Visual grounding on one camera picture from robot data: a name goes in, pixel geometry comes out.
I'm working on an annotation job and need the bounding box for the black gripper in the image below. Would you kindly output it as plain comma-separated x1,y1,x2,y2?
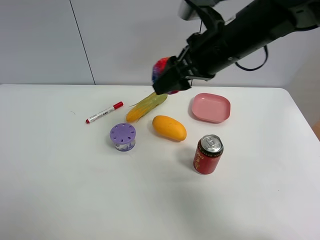
152,31,228,96

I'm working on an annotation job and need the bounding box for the rainbow spiky ball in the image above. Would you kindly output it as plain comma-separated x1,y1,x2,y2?
151,57,181,95

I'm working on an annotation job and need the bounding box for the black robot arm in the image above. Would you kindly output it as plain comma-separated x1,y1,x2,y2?
153,0,320,95

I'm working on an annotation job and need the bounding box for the pink plastic tray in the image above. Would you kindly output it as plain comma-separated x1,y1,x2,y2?
191,93,231,124

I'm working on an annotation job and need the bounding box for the yellow mango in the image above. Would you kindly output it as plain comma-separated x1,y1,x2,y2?
152,115,187,142

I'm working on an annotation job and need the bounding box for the yellow corn cob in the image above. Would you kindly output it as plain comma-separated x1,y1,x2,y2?
125,92,168,123

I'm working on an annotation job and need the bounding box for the red white marker pen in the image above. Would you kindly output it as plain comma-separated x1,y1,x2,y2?
85,101,124,124

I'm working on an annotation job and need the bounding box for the purple air freshener jar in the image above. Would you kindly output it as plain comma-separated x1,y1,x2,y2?
109,123,136,152

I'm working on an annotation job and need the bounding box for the red soda can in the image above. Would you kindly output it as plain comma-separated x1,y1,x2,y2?
193,134,224,175

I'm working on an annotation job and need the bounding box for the black cable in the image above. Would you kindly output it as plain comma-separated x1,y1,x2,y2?
234,44,270,72

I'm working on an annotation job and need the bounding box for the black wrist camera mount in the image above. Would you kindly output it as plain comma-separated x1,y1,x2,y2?
178,0,225,29

